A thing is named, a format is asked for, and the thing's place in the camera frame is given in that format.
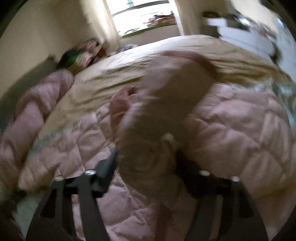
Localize cream curtain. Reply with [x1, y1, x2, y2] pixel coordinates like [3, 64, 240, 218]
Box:
[174, 0, 224, 36]
[79, 0, 121, 53]

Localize window with dark frame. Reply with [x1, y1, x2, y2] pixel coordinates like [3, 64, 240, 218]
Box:
[107, 1, 175, 36]

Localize white rounded dressing table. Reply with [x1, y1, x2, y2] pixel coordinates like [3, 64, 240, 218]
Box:
[202, 11, 276, 63]

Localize tan bed sheet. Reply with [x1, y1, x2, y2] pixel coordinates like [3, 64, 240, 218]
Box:
[39, 35, 292, 138]

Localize rolled pink duvet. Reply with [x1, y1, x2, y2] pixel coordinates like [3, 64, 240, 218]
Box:
[1, 69, 74, 194]

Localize white chest of drawers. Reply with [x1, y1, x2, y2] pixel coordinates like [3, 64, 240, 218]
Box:
[276, 16, 295, 82]

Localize pink quilted jacket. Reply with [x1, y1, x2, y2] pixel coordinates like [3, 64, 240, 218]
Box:
[18, 49, 296, 241]

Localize right cream curtain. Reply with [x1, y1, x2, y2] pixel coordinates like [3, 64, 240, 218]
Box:
[174, 0, 224, 36]

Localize grey green headboard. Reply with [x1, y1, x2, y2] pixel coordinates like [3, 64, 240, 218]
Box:
[1, 55, 57, 134]

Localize left cream curtain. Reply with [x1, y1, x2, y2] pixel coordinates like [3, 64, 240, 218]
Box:
[79, 0, 121, 53]

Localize cartoon print blue blanket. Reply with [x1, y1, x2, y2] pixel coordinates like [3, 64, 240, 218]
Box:
[253, 78, 295, 128]

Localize clothes on window sill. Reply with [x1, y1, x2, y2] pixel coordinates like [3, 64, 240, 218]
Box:
[145, 14, 176, 27]

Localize pile of clothes by wall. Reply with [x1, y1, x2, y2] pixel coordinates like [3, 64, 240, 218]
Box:
[57, 38, 107, 75]

